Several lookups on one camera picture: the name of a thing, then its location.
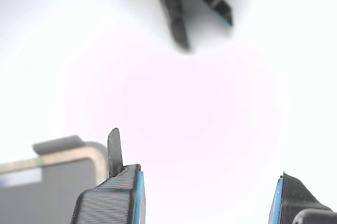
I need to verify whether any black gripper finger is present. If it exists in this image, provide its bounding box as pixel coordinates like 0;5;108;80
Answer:
70;128;146;224
267;171;337;224

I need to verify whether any grey holder with black legs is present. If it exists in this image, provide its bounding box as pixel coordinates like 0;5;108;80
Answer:
0;134;111;224

